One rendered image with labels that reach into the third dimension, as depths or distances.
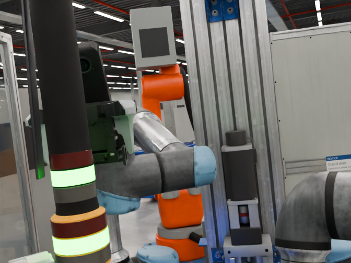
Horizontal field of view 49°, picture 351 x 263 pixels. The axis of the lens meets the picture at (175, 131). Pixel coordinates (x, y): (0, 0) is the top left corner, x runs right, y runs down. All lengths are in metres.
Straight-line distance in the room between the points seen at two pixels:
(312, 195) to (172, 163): 0.24
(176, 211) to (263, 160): 3.14
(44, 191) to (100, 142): 4.39
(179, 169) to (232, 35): 0.60
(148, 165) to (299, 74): 1.55
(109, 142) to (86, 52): 0.12
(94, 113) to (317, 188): 0.40
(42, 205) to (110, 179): 4.20
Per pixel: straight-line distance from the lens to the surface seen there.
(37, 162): 0.33
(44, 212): 4.88
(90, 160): 0.31
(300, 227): 0.71
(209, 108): 1.18
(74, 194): 0.31
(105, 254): 0.32
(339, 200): 0.68
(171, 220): 4.29
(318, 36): 2.18
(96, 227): 0.31
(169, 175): 0.68
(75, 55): 0.32
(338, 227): 0.70
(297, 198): 0.71
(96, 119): 0.48
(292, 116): 2.13
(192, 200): 4.27
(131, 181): 0.67
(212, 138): 1.18
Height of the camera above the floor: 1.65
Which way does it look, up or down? 3 degrees down
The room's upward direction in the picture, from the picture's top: 7 degrees counter-clockwise
